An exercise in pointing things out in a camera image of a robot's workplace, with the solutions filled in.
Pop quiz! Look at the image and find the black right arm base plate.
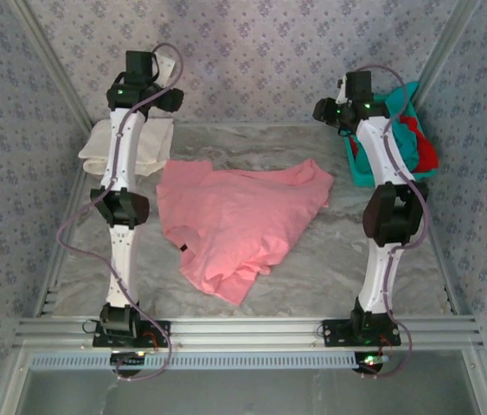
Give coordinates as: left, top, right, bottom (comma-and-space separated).
323, 319, 401, 347

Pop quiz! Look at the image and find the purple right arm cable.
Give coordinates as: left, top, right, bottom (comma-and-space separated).
355, 64, 433, 381

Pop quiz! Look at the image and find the teal plastic basket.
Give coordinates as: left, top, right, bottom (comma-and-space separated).
343, 81, 439, 189

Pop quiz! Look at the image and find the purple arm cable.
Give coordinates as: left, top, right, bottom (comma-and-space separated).
55, 42, 183, 382
355, 64, 433, 381

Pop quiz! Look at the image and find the folded white t-shirt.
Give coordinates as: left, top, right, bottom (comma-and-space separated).
77, 117, 175, 177

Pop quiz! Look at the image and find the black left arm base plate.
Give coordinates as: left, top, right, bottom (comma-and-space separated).
92, 319, 171, 348

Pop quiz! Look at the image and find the red t-shirt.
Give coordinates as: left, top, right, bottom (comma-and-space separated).
350, 114, 439, 174

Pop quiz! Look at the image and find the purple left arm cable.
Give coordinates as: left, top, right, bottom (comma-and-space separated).
55, 42, 183, 382

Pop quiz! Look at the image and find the grey slotted cable duct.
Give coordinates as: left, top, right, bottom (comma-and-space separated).
30, 350, 394, 371

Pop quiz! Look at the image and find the teal t-shirt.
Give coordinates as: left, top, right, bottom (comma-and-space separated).
381, 80, 428, 176

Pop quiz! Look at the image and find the aluminium table side rail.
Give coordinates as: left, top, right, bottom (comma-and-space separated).
33, 123, 97, 319

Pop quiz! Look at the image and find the aluminium mounting rail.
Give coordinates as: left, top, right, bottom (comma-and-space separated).
13, 316, 484, 349

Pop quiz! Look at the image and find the right controller board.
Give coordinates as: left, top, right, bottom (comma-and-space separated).
354, 352, 390, 374

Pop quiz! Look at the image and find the pink t-shirt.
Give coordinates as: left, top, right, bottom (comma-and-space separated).
155, 158, 335, 307

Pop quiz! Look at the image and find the aluminium frame post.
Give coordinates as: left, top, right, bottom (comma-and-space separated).
9, 0, 97, 131
411, 0, 484, 107

